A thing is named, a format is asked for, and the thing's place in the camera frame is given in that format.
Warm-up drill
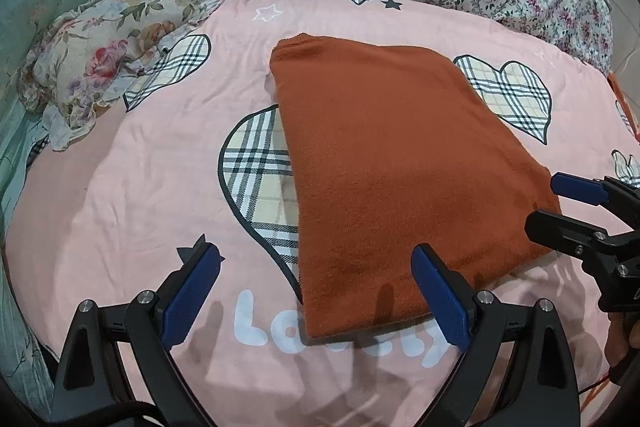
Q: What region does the person's right hand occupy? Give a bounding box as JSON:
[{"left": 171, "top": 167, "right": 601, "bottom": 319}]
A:
[{"left": 605, "top": 306, "right": 637, "bottom": 369}]

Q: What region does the pink printed blanket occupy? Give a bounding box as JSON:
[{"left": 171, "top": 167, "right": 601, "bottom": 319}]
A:
[{"left": 0, "top": 0, "right": 640, "bottom": 427}]

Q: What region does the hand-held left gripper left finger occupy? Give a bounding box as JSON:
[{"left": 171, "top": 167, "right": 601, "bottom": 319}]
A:
[{"left": 50, "top": 241, "right": 223, "bottom": 427}]

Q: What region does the red cable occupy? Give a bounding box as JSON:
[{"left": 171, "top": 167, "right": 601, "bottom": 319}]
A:
[{"left": 579, "top": 369, "right": 622, "bottom": 397}]

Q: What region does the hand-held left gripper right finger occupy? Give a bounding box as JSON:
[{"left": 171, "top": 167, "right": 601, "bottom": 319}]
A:
[{"left": 410, "top": 243, "right": 581, "bottom": 427}]

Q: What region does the ruffled floral pillow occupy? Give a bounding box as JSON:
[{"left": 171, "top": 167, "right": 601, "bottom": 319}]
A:
[{"left": 20, "top": 0, "right": 225, "bottom": 152}]

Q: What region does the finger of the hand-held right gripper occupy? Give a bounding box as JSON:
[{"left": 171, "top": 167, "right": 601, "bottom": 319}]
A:
[
  {"left": 525, "top": 208, "right": 623, "bottom": 269},
  {"left": 550, "top": 173, "right": 640, "bottom": 228}
]

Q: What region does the orange knit sweater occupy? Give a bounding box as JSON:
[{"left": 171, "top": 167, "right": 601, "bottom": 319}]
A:
[{"left": 269, "top": 34, "right": 563, "bottom": 341}]

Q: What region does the orange cloth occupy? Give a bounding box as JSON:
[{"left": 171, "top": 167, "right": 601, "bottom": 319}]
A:
[{"left": 606, "top": 72, "right": 640, "bottom": 144}]

